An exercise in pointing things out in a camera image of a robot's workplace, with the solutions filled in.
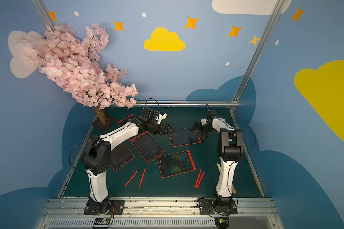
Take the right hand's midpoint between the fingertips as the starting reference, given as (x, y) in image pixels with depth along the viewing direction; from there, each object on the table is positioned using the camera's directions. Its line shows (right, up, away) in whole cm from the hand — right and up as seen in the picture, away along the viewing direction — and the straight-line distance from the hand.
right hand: (197, 131), depth 103 cm
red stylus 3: (-5, -18, -11) cm, 21 cm away
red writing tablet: (-56, +9, +8) cm, 57 cm away
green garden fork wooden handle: (+11, -22, -14) cm, 28 cm away
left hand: (-19, +2, -14) cm, 24 cm away
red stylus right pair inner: (-2, -27, -19) cm, 33 cm away
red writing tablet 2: (-36, -10, -5) cm, 38 cm away
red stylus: (-43, -28, -19) cm, 55 cm away
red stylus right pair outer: (-1, -28, -19) cm, 34 cm away
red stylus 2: (-36, -27, -19) cm, 49 cm away
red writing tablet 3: (-9, -5, +4) cm, 11 cm away
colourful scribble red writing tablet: (-17, -20, -13) cm, 29 cm away
